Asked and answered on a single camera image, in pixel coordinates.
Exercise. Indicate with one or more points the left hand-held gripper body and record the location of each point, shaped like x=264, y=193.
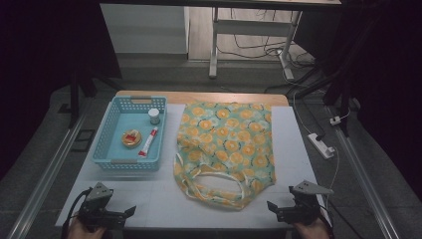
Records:
x=96, y=207

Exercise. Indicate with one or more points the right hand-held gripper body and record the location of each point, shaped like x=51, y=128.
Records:
x=303, y=209

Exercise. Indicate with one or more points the red and white tube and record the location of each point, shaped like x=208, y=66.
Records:
x=148, y=142

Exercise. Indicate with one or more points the orange print tote bag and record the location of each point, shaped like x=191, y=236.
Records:
x=232, y=139

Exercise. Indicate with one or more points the blue plastic basket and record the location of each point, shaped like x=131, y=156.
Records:
x=122, y=122

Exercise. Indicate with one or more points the small white jar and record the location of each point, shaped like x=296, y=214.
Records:
x=154, y=115

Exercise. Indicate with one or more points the person's right hand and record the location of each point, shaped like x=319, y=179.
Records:
x=313, y=231

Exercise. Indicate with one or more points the person's left hand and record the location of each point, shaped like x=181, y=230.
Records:
x=83, y=232

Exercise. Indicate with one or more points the white table mat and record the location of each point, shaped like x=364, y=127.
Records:
x=149, y=199

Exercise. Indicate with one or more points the white power strip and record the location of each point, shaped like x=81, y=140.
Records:
x=320, y=145

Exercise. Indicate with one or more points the black floor plate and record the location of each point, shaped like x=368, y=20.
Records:
x=84, y=141

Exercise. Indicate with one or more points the small white adapter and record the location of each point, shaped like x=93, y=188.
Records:
x=335, y=120

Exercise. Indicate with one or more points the black stand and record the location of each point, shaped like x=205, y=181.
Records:
x=345, y=93
x=74, y=99

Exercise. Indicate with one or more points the white cabinet panel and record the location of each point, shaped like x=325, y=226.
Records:
x=142, y=30

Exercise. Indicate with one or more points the aluminium floor rail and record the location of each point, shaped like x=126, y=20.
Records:
x=365, y=186
x=46, y=179

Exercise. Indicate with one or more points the white desk frame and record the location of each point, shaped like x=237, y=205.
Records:
x=252, y=28

